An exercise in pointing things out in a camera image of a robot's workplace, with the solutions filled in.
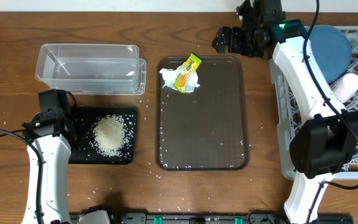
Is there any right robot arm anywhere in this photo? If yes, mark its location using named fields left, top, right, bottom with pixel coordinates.
left=212, top=19, right=358, bottom=223

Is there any crumpled white tissue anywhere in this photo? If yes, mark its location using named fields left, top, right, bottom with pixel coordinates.
left=159, top=66, right=200, bottom=93

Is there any yellow green snack wrapper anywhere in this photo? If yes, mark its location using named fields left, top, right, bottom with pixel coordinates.
left=173, top=54, right=202, bottom=93

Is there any dark blue plate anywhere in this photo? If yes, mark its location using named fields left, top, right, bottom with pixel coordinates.
left=309, top=25, right=352, bottom=85

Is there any brown serving tray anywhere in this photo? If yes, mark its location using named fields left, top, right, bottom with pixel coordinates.
left=155, top=56, right=250, bottom=171

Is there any white rice pile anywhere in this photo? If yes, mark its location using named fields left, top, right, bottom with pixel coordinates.
left=91, top=114, right=134, bottom=157

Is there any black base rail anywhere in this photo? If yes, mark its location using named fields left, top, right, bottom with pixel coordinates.
left=70, top=212, right=354, bottom=224

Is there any clear plastic bin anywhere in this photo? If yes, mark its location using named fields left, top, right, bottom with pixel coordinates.
left=35, top=44, right=147, bottom=95

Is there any black plastic tray bin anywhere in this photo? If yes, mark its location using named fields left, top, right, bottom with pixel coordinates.
left=69, top=108, right=137, bottom=165

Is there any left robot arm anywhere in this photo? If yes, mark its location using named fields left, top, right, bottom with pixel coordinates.
left=22, top=111, right=76, bottom=223

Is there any pink cup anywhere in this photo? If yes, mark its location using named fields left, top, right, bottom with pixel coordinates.
left=331, top=73, right=358, bottom=103

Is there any grey dishwasher rack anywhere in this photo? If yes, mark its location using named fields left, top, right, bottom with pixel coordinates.
left=269, top=26, right=358, bottom=180

